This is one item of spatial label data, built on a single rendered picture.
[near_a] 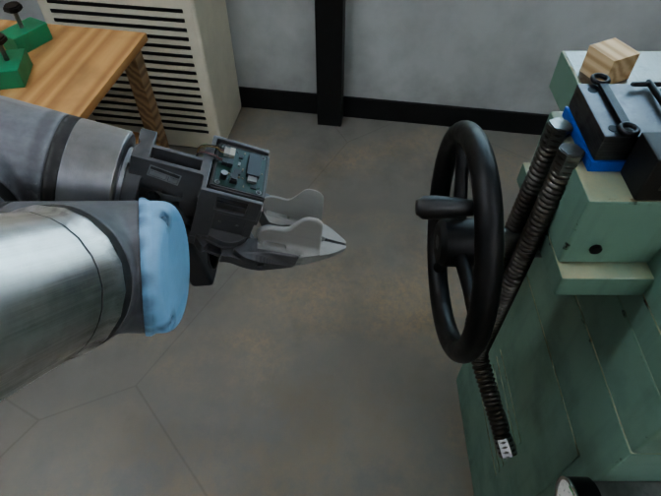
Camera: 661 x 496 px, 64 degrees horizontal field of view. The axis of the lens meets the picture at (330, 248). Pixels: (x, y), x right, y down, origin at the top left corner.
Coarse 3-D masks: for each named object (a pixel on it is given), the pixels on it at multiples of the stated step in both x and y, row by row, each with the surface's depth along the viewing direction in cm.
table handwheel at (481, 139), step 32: (480, 128) 57; (448, 160) 70; (480, 160) 53; (448, 192) 75; (480, 192) 52; (448, 224) 63; (480, 224) 51; (448, 256) 62; (480, 256) 51; (448, 288) 75; (480, 288) 52; (448, 320) 70; (480, 320) 53; (448, 352) 64; (480, 352) 57
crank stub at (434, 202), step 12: (420, 204) 53; (432, 204) 53; (444, 204) 53; (456, 204) 53; (468, 204) 53; (420, 216) 54; (432, 216) 53; (444, 216) 53; (456, 216) 53; (468, 216) 54
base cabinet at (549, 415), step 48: (528, 288) 88; (528, 336) 88; (576, 336) 71; (528, 384) 88; (576, 384) 71; (480, 432) 116; (528, 432) 88; (576, 432) 71; (624, 432) 60; (480, 480) 117; (528, 480) 88; (624, 480) 65
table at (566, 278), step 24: (576, 72) 73; (648, 72) 73; (528, 168) 65; (552, 264) 56; (576, 264) 55; (600, 264) 55; (624, 264) 55; (648, 264) 55; (552, 288) 56; (576, 288) 55; (600, 288) 55; (624, 288) 55; (648, 288) 55
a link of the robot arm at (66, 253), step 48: (0, 240) 22; (48, 240) 25; (96, 240) 29; (144, 240) 32; (0, 288) 21; (48, 288) 23; (96, 288) 27; (144, 288) 32; (0, 336) 20; (48, 336) 23; (96, 336) 29; (0, 384) 21
